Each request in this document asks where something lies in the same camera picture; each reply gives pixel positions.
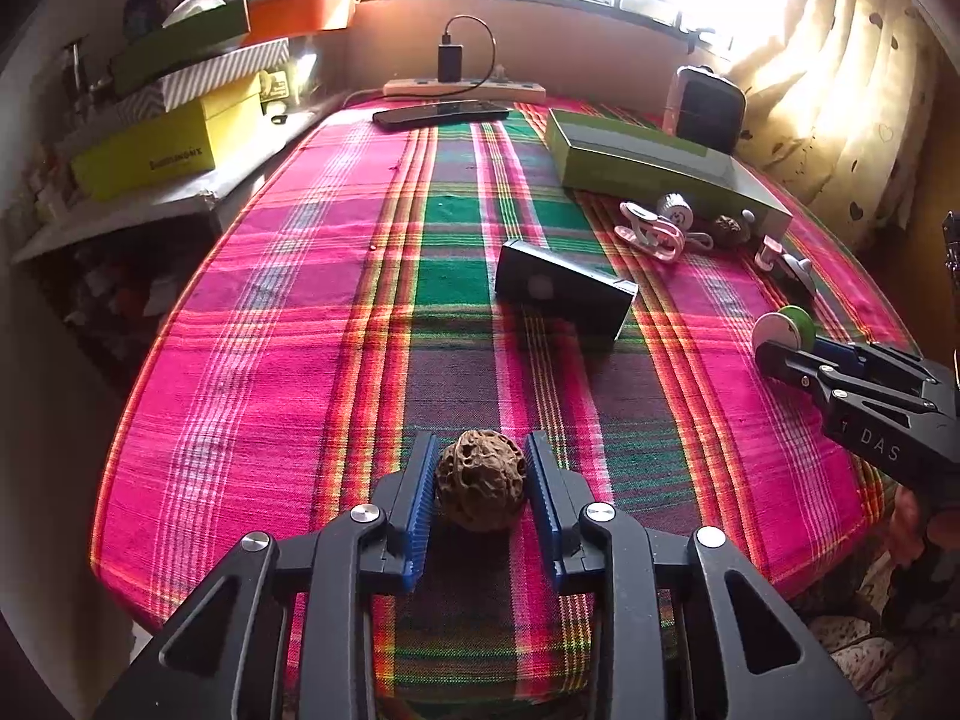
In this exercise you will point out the dark green tissue box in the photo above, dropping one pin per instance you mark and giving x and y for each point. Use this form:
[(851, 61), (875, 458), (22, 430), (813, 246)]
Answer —
[(199, 37)]

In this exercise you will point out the white side shelf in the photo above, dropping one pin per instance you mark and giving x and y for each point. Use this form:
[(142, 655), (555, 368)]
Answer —
[(185, 196)]

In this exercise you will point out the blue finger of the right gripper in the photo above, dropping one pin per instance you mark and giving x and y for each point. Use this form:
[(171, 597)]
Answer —
[(836, 353)]

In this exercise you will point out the orange plastic tray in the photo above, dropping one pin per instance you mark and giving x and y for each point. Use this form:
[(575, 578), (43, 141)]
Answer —
[(282, 19)]

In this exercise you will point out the grey striped box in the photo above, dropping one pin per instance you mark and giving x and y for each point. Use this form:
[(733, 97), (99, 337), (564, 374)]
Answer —
[(184, 86)]

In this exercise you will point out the black smartphone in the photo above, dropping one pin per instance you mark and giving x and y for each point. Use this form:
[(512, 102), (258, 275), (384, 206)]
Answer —
[(437, 114)]

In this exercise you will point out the yellow cardboard box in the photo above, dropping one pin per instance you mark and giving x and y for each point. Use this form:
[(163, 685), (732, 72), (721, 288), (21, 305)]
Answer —
[(195, 138)]

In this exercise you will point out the black rectangular bike light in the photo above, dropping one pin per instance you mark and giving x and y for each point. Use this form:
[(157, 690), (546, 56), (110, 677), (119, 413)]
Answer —
[(596, 302)]

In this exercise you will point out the black charger with cable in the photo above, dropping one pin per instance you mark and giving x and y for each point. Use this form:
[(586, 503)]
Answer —
[(450, 65)]

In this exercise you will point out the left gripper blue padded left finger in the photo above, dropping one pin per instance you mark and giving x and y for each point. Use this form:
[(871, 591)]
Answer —
[(223, 652)]

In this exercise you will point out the pink white small clip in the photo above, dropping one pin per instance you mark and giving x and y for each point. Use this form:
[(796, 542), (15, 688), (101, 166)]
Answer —
[(771, 257)]

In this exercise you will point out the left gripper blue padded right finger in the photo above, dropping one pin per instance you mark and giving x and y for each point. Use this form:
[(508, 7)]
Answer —
[(683, 625)]

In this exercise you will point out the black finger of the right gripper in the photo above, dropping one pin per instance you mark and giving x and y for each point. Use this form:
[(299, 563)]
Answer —
[(800, 369)]

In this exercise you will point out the pink plaid tablecloth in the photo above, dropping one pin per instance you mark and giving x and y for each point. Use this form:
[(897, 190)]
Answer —
[(352, 305)]

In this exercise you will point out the cream patterned curtain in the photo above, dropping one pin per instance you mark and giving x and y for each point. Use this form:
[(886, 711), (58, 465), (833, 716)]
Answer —
[(838, 107)]

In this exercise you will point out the green white suction holder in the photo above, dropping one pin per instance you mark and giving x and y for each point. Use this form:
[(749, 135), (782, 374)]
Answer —
[(790, 326)]

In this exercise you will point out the green shallow cardboard box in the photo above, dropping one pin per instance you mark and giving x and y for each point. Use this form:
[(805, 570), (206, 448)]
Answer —
[(630, 162)]

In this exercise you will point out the pink clip lens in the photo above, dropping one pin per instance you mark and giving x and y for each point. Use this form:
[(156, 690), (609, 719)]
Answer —
[(649, 233)]

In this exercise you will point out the carved brown walnut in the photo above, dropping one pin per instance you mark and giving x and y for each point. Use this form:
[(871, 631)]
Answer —
[(480, 481)]

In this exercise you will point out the white power strip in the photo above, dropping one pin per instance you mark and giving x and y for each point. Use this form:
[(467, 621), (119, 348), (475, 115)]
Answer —
[(492, 90)]

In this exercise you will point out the small grey fan heater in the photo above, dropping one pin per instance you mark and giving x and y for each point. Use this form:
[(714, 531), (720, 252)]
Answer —
[(704, 108)]

